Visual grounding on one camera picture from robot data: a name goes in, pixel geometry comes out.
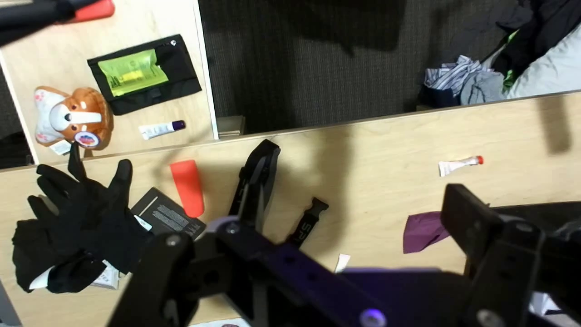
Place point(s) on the green packet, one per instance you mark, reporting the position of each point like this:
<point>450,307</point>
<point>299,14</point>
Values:
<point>129,72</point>

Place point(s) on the red flat plastic piece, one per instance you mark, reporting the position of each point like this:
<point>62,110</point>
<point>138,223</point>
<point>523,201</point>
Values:
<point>187,187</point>

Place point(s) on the white tube with dark cap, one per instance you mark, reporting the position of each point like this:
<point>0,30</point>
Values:
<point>158,129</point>

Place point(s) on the black glove pair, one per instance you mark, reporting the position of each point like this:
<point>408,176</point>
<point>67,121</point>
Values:
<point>78,223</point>

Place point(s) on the purple cloth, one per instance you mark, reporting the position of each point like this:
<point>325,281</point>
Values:
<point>423,230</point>

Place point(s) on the white paper scrap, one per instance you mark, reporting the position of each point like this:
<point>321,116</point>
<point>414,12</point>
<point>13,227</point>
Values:
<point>341,261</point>

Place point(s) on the white tube with coloured cap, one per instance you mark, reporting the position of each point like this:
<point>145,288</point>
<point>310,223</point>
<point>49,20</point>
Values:
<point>456,165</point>

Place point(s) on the black card box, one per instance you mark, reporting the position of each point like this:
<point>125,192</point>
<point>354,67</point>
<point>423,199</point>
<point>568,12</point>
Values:
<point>169,214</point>

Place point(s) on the red rounded case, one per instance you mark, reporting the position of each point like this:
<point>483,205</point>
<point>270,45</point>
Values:
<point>92,9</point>

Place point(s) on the light grey bedding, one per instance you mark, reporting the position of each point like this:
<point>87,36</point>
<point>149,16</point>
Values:
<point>555,69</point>

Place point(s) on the brown and white plush dog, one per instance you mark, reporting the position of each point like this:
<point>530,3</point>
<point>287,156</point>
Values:
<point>78,118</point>

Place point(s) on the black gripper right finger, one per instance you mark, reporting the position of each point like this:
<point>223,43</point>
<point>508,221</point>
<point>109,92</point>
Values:
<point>514,259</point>

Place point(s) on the black jacket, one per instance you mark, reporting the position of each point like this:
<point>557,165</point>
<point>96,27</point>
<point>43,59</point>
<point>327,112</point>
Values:
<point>545,23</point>

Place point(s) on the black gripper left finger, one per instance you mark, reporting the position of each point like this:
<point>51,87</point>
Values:
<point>254,272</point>

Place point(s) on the striped fabric pile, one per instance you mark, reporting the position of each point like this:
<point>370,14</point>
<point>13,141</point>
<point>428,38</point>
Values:
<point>459,78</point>

